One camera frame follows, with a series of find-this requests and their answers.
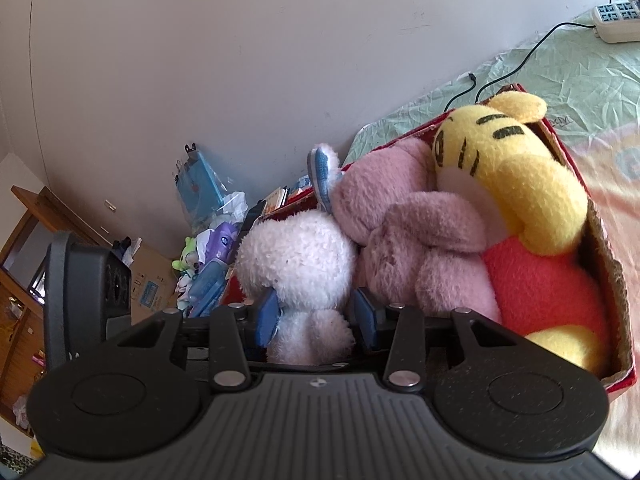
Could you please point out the yellow tiger plush toy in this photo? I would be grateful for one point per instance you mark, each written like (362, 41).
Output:
(540, 195)

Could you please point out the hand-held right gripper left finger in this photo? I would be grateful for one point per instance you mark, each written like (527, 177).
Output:
(267, 320)

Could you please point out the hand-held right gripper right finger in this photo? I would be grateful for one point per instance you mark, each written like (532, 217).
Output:
(367, 322)

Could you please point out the clear plastic bag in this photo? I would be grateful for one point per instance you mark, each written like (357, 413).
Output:
(234, 205)

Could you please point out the wooden cabinet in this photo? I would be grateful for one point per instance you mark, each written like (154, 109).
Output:
(20, 320)

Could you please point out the purple toy package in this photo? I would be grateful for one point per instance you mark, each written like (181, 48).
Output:
(210, 285)

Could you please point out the picture book with red figure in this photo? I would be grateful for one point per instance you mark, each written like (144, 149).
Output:
(277, 200)

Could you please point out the blue packet in plastic bag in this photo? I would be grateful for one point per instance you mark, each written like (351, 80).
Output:
(200, 185)

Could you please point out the purple printed package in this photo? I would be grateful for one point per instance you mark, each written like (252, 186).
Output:
(222, 240)

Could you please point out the brown cardboard carton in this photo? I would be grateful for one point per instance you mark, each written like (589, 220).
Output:
(150, 280)

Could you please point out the white power strip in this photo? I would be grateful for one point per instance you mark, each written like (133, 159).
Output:
(617, 20)

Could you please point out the small green toy figure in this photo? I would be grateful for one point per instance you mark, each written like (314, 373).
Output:
(186, 255)

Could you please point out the red cardboard box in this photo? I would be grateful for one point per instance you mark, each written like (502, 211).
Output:
(600, 240)

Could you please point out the white rabbit plush toy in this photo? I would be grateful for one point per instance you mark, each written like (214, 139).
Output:
(300, 260)

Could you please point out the mauve pink plush toy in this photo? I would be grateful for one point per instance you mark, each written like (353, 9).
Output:
(415, 240)

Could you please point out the black phone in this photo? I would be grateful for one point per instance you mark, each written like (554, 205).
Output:
(254, 215)

